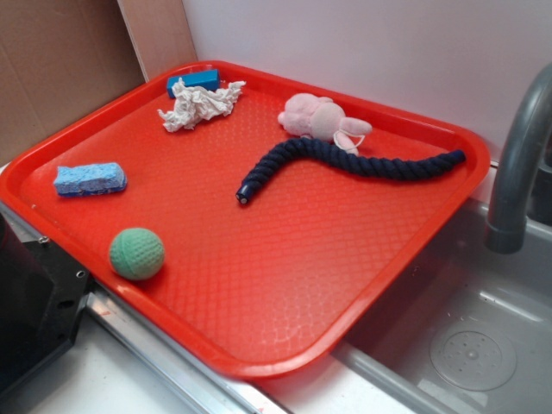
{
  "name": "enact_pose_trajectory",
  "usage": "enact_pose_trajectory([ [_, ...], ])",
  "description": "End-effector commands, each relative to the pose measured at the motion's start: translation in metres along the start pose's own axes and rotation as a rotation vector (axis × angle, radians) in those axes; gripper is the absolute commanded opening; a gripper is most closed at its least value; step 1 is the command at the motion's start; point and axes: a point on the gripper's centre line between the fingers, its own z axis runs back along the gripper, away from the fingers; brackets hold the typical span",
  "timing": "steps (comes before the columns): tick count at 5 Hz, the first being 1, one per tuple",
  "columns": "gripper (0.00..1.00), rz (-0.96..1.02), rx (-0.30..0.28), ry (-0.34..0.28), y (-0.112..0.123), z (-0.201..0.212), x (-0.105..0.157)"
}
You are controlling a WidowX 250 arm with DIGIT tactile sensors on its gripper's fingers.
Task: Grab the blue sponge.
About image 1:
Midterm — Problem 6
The light blue sponge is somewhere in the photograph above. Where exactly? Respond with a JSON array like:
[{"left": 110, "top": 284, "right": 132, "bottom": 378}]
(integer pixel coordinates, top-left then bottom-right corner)
[{"left": 53, "top": 162, "right": 128, "bottom": 198}]

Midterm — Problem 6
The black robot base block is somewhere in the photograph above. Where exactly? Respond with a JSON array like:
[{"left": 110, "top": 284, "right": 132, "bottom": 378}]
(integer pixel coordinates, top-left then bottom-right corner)
[{"left": 1, "top": 218, "right": 91, "bottom": 398}]

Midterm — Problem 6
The pink plush bunny toy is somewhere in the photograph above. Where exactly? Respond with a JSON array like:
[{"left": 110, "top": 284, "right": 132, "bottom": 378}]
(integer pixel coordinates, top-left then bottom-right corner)
[{"left": 278, "top": 93, "right": 373, "bottom": 155}]

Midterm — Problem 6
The crumpled white paper towel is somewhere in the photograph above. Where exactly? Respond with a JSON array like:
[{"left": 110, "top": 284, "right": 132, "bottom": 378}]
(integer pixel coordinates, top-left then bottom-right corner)
[{"left": 157, "top": 78, "right": 247, "bottom": 133}]

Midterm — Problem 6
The blue rectangular block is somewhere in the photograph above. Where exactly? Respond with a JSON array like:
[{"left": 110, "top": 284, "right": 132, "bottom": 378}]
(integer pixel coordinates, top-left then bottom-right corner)
[{"left": 166, "top": 69, "right": 220, "bottom": 98}]

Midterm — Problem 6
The green textured ball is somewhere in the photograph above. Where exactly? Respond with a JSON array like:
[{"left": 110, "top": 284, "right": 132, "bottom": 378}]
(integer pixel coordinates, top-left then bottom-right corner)
[{"left": 109, "top": 228, "right": 165, "bottom": 280}]

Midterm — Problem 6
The light wooden board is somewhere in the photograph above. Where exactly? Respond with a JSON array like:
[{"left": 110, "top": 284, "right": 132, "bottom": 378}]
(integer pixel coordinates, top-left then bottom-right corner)
[{"left": 117, "top": 0, "right": 198, "bottom": 81}]

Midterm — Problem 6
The grey toy sink basin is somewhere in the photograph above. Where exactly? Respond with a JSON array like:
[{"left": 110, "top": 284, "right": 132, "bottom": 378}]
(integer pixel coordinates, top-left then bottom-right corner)
[{"left": 335, "top": 201, "right": 551, "bottom": 413}]

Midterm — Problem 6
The grey toy faucet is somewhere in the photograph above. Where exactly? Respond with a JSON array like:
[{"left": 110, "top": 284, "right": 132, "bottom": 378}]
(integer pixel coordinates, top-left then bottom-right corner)
[{"left": 485, "top": 65, "right": 551, "bottom": 254}]

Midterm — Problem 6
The round sink drain cover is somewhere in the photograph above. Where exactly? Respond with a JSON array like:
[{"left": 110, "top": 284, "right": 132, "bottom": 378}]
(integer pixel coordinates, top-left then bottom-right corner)
[{"left": 430, "top": 321, "right": 517, "bottom": 392}]

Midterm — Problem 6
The brown cardboard panel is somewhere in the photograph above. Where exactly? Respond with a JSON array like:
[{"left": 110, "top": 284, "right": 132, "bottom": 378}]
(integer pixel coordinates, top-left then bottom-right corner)
[{"left": 1, "top": 1, "right": 144, "bottom": 164}]

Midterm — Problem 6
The dark blue twisted rope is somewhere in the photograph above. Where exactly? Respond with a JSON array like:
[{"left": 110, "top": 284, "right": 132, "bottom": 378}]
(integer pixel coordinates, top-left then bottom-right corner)
[{"left": 235, "top": 136, "right": 467, "bottom": 207}]

